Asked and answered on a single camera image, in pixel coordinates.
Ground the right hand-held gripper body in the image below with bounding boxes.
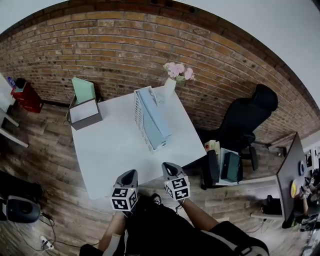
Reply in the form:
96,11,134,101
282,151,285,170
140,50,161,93
161,161,191,202

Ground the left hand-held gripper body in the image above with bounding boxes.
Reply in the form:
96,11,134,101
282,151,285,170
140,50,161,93
110,169,140,212

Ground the white mesh file holder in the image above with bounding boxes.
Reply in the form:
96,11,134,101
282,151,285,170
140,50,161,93
133,85,174,153

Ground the pale green folder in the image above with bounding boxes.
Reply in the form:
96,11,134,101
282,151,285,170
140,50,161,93
71,76,96,105

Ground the person's left forearm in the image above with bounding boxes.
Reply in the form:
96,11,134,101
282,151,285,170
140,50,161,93
97,209,129,252

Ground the person's right forearm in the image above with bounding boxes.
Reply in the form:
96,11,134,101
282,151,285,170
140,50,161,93
180,198,221,230

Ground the person's black clothing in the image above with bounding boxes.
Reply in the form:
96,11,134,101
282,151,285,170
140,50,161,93
79,192,270,256

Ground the beige device with red button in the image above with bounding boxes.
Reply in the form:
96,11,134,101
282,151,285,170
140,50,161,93
204,139,221,154

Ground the dark green box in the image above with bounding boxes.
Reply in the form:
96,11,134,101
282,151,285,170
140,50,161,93
220,151,244,183

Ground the white power strip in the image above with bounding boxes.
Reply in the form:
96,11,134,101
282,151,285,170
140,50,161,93
39,235,55,251

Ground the grey storage box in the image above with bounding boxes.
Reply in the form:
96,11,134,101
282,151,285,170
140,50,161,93
66,97,104,131

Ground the black office chair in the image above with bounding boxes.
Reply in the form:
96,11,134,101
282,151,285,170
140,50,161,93
215,83,279,172

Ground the white vase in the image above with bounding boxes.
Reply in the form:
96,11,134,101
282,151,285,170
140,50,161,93
163,77,177,99

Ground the round black grey device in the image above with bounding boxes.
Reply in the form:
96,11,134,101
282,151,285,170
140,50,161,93
5,195,42,225

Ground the black bag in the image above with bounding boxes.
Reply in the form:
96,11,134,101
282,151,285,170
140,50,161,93
0,170,45,203

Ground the dark grey desk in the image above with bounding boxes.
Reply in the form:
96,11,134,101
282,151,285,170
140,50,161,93
275,131,308,224

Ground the pink flower bunch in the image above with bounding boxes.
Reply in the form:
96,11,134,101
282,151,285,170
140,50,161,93
162,62,196,83

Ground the yellow object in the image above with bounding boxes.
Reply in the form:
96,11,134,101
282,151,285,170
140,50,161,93
290,180,300,199

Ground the red cabinet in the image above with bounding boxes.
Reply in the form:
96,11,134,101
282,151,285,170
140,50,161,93
10,78,44,115

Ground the white side table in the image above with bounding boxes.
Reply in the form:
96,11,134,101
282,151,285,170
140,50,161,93
0,73,30,149

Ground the black floor cable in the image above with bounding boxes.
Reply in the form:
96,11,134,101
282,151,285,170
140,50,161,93
14,212,101,252

